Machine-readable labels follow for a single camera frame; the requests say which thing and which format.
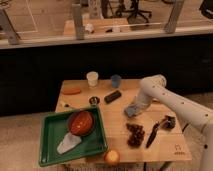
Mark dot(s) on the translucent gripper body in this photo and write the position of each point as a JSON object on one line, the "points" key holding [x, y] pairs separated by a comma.
{"points": [[142, 101]]}

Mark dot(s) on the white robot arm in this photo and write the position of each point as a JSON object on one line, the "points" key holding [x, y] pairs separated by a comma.
{"points": [[199, 116]]}

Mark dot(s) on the black rectangular block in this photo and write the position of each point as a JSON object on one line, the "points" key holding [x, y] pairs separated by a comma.
{"points": [[113, 96]]}

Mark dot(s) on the blue plastic cup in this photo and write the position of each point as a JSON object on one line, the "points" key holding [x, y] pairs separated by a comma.
{"points": [[115, 80]]}

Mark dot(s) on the dark grape bunch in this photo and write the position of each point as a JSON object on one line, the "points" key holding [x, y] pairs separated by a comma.
{"points": [[137, 135]]}

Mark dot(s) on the dark metal clamp object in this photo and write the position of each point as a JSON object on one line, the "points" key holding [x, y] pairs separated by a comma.
{"points": [[168, 122]]}

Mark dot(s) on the small dark round cup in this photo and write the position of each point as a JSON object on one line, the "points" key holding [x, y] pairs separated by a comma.
{"points": [[94, 100]]}

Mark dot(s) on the white paper cup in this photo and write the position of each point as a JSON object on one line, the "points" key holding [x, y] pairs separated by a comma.
{"points": [[92, 78]]}

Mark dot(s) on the yellow orange fruit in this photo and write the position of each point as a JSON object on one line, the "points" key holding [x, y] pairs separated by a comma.
{"points": [[112, 157]]}

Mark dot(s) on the red bowl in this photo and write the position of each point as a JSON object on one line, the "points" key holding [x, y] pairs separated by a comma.
{"points": [[80, 123]]}

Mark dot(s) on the white crumpled cloth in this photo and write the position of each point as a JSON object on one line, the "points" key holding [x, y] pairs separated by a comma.
{"points": [[68, 143]]}

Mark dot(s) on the background wooden table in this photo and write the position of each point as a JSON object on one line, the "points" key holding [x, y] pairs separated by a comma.
{"points": [[100, 25]]}

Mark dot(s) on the green plastic tray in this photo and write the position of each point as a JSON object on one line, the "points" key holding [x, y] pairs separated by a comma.
{"points": [[58, 144]]}

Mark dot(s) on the black office chair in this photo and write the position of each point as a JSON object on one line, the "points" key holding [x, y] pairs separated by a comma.
{"points": [[134, 10]]}

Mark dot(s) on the black handled knife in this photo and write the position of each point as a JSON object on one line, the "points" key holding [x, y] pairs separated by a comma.
{"points": [[152, 135]]}

